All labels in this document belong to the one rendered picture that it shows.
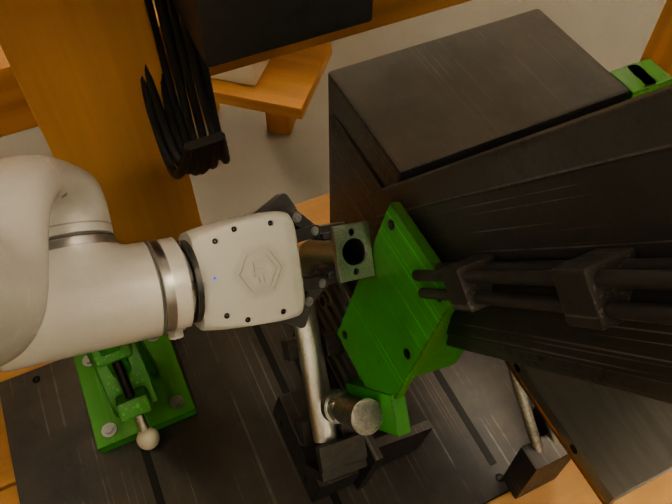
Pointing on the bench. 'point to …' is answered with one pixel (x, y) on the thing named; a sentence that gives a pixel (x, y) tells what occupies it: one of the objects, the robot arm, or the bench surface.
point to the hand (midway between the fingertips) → (335, 251)
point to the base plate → (256, 433)
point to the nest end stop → (332, 470)
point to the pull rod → (148, 438)
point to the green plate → (397, 311)
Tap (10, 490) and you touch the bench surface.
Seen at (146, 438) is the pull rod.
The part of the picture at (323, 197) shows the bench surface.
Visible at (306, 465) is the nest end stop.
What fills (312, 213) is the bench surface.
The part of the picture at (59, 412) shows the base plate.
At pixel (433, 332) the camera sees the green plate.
